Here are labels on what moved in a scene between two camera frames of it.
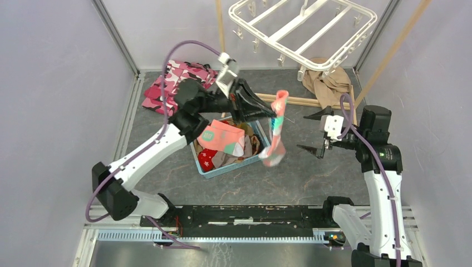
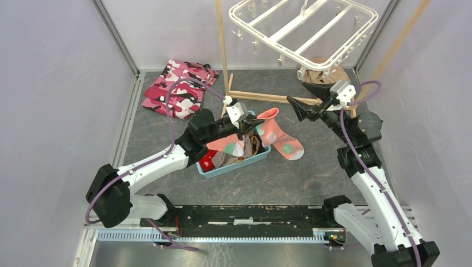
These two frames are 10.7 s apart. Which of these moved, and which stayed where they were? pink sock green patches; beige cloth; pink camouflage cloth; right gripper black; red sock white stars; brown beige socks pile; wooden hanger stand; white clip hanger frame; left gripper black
Moved: pink sock green patches; right gripper black; left gripper black
Stayed: white clip hanger frame; pink camouflage cloth; beige cloth; wooden hanger stand; red sock white stars; brown beige socks pile
